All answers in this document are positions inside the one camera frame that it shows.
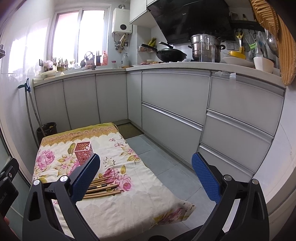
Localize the steel steamer pot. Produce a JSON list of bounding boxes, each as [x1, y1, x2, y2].
[[188, 34, 226, 63]]

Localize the mop handle with clip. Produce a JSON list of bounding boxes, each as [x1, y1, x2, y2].
[[17, 78, 43, 149]]

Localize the black range hood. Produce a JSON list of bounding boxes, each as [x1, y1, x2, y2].
[[147, 0, 234, 44]]

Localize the woven wicker basket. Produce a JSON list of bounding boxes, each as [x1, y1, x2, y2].
[[250, 0, 295, 86]]

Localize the brown floor mat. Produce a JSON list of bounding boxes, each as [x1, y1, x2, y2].
[[117, 123, 143, 139]]

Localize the white plate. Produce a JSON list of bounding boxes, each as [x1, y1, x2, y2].
[[220, 56, 254, 68]]

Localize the white ceramic cup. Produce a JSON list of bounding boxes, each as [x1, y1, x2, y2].
[[253, 57, 274, 73]]

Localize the yellow bowl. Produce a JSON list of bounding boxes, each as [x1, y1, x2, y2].
[[229, 51, 246, 60]]

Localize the black wok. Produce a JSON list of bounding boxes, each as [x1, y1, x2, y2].
[[141, 42, 187, 63]]

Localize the pink perforated utensil holder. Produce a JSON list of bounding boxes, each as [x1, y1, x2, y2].
[[74, 142, 93, 166]]

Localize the black trash bin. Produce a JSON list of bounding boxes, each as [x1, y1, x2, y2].
[[37, 122, 57, 140]]

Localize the floral tablecloth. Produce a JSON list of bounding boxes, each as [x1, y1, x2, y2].
[[33, 123, 195, 240]]

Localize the white water heater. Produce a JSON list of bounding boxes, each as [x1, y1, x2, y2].
[[112, 8, 132, 34]]

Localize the white electric kettle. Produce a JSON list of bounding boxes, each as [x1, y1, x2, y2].
[[121, 53, 130, 68]]

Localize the red bottle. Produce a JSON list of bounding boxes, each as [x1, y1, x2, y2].
[[102, 51, 108, 66]]

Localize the yellow scissors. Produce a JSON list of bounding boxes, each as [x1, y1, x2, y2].
[[235, 29, 244, 53]]

